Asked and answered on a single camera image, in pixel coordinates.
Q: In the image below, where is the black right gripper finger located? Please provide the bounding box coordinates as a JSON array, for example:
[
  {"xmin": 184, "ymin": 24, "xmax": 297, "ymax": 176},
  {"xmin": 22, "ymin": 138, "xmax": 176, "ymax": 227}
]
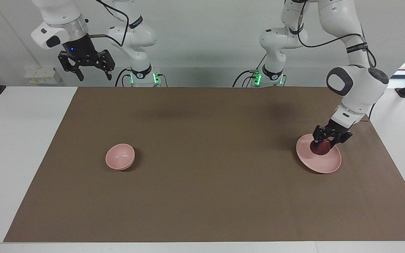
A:
[
  {"xmin": 57, "ymin": 51, "xmax": 85, "ymax": 82},
  {"xmin": 95, "ymin": 49, "xmax": 116, "ymax": 82}
]

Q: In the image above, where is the dark red apple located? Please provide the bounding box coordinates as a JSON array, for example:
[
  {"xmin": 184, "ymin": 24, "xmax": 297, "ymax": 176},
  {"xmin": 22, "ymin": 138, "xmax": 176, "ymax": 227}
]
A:
[{"xmin": 310, "ymin": 140, "xmax": 332, "ymax": 156}]

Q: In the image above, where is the pink plate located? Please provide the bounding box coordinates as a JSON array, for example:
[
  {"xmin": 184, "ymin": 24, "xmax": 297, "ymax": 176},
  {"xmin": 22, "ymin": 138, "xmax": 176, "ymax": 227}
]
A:
[{"xmin": 296, "ymin": 134, "xmax": 342, "ymax": 174}]

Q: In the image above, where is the pink bowl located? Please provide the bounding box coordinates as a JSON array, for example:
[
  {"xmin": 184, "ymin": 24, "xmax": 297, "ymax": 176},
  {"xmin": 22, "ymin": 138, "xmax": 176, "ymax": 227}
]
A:
[{"xmin": 105, "ymin": 143, "xmax": 136, "ymax": 171}]

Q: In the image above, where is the brown paper table mat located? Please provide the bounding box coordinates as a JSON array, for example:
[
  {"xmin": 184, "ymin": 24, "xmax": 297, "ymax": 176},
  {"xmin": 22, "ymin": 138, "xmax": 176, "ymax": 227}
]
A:
[{"xmin": 4, "ymin": 87, "xmax": 405, "ymax": 242}]

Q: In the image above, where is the black right base cable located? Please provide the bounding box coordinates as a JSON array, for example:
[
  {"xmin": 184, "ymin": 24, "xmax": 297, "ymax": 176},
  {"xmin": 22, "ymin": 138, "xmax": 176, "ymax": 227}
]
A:
[{"xmin": 115, "ymin": 68, "xmax": 133, "ymax": 87}]

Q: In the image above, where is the black base cable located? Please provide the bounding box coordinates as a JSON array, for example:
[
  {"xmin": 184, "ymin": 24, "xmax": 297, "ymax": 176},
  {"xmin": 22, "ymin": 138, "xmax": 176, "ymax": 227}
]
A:
[
  {"xmin": 115, "ymin": 68, "xmax": 133, "ymax": 87},
  {"xmin": 232, "ymin": 53, "xmax": 268, "ymax": 87}
]

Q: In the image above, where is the white wall socket box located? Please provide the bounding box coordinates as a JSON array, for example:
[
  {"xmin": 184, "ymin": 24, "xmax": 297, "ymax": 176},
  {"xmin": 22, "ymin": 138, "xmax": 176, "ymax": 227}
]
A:
[{"xmin": 24, "ymin": 66, "xmax": 63, "ymax": 84}]

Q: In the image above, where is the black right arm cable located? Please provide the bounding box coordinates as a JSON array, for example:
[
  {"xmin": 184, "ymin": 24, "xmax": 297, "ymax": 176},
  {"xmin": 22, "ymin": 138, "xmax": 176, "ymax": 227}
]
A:
[{"xmin": 88, "ymin": 0, "xmax": 130, "ymax": 47}]

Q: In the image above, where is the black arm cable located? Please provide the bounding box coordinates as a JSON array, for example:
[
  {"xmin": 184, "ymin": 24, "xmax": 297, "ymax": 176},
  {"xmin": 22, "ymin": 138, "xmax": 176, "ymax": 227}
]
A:
[
  {"xmin": 88, "ymin": 0, "xmax": 130, "ymax": 47},
  {"xmin": 295, "ymin": 0, "xmax": 379, "ymax": 122}
]

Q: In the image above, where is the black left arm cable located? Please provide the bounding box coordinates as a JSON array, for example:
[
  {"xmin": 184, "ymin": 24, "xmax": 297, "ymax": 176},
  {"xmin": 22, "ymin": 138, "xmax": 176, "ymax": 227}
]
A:
[{"xmin": 295, "ymin": 0, "xmax": 379, "ymax": 122}]

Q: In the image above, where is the black left base cable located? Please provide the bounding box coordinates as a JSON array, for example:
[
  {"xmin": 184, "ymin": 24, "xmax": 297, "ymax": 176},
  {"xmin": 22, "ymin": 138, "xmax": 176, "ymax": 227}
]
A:
[{"xmin": 232, "ymin": 53, "xmax": 268, "ymax": 87}]

